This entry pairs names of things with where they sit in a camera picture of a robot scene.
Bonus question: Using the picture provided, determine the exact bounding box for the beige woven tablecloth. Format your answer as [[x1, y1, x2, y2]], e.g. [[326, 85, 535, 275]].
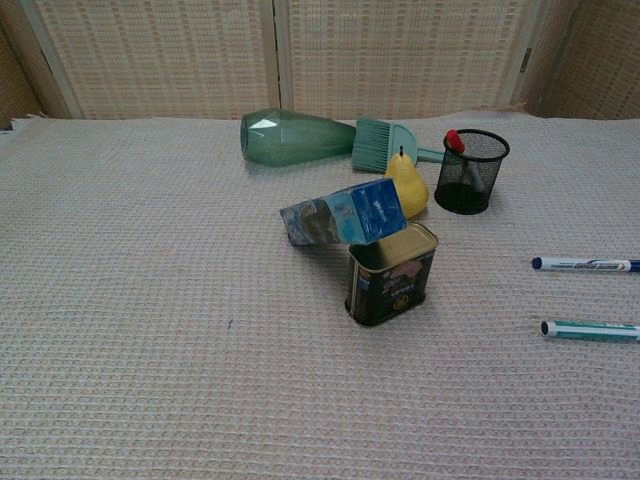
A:
[[0, 110, 640, 480]]

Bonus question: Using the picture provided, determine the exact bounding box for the black-capped green-striped marker pen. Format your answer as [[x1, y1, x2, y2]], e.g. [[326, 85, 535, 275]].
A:
[[540, 319, 640, 344]]

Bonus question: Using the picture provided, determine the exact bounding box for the blue carton box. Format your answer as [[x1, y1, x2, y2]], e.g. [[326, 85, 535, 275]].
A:
[[278, 178, 408, 249]]

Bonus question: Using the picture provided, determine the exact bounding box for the yellow plastic pear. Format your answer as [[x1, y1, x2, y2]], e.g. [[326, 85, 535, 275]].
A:
[[383, 145, 430, 220]]

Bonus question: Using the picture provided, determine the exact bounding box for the black mesh pen cup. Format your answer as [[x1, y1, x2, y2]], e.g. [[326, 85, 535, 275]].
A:
[[433, 128, 511, 216]]

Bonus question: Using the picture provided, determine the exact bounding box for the red marker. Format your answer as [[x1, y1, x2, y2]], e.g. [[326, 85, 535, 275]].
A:
[[444, 129, 487, 194]]

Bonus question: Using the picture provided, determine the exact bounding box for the blue-capped white marker pen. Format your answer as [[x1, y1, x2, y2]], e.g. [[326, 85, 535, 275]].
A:
[[530, 255, 640, 275]]

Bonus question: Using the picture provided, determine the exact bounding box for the teal plastic brush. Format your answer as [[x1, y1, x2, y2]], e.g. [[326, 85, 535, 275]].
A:
[[351, 117, 445, 175]]

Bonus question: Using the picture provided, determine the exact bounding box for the black tin can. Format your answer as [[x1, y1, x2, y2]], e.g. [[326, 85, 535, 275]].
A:
[[344, 222, 440, 329]]

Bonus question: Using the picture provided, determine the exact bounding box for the green glass vase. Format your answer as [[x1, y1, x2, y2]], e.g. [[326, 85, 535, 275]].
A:
[[240, 108, 358, 169]]

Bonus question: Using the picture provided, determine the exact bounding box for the woven folding screen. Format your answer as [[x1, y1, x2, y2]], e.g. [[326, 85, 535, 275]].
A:
[[0, 0, 640, 121]]

